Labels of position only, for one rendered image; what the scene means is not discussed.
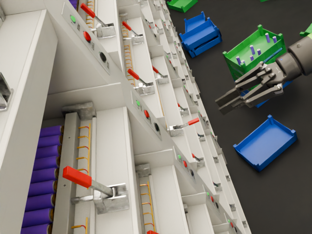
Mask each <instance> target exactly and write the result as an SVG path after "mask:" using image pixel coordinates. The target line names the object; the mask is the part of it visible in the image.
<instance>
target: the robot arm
mask: <svg viewBox="0 0 312 234"><path fill-rule="evenodd" d="M288 52H289V53H288ZM288 52H285V53H284V54H282V55H281V56H279V57H277V58H276V59H275V62H274V63H271V64H268V65H266V64H264V63H263V61H261V62H259V63H258V64H257V66H256V67H254V68H253V69H252V70H250V71H249V72H247V73H246V74H244V75H243V76H242V77H240V78H239V79H237V80H236V81H235V87H234V88H233V89H231V90H230V91H228V92H227V93H226V94H225V95H223V96H222V97H220V98H218V99H217V100H215V102H216V103H217V104H218V105H219V111H220V112H221V113H222V114H223V115H225V114H227V113H229V112H230V111H232V110H236V109H238V108H240V107H241V106H243V105H247V106H248V107H249V108H252V107H254V106H256V105H258V104H260V103H262V102H264V101H266V100H268V99H270V98H273V97H275V96H278V95H283V94H284V92H283V90H282V86H283V85H284V84H285V83H286V82H287V81H289V82H291V81H293V80H294V79H296V78H298V77H300V76H301V75H302V73H303V74H304V75H305V76H308V75H309V74H311V73H312V33H310V34H309V35H307V36H306V37H304V38H302V39H301V40H299V41H298V42H296V43H294V44H293V45H291V46H289V47H288ZM258 84H259V85H258ZM256 85H258V86H257V87H255V88H254V89H252V90H251V91H250V92H249V93H247V94H246V95H244V96H243V97H242V96H240V94H241V92H243V91H245V90H247V89H249V88H252V87H254V86H256Z"/></svg>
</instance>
